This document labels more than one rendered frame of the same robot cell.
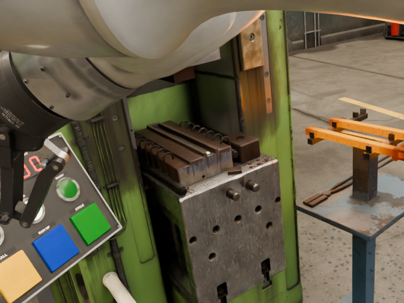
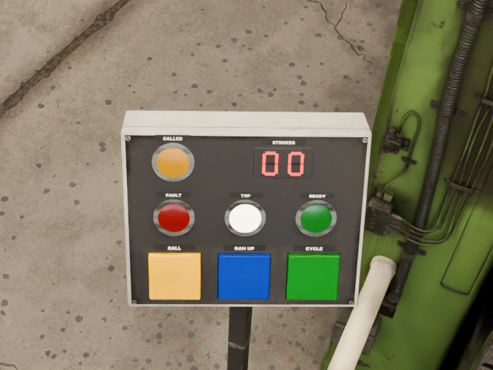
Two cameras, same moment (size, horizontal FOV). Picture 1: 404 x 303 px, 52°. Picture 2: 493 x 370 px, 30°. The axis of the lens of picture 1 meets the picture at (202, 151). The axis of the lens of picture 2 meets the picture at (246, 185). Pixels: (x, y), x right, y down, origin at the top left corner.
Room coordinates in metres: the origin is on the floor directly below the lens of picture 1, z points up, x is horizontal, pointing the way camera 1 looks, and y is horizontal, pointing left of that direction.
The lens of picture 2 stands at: (0.35, -0.16, 2.18)
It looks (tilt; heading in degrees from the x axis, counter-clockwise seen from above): 56 degrees down; 51
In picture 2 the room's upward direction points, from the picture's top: 3 degrees clockwise
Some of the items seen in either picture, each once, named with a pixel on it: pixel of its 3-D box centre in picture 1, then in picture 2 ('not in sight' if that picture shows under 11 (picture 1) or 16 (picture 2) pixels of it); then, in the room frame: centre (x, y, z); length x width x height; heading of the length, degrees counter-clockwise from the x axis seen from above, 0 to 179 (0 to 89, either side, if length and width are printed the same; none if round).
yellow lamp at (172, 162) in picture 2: not in sight; (172, 162); (0.74, 0.47, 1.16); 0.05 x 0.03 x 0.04; 119
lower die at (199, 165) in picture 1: (174, 148); not in sight; (1.37, 0.10, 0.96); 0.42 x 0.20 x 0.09; 29
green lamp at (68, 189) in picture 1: (68, 189); (315, 218); (0.87, 0.32, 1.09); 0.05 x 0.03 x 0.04; 119
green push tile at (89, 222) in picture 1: (89, 223); (312, 275); (0.85, 0.28, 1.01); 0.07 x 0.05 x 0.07; 144
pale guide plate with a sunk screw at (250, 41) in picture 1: (250, 42); not in sight; (1.45, -0.22, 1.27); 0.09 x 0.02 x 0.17; 119
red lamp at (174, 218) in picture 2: not in sight; (174, 217); (0.71, 0.44, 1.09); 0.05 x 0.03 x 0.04; 119
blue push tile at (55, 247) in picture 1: (55, 247); (243, 275); (0.77, 0.34, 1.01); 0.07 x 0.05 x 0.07; 144
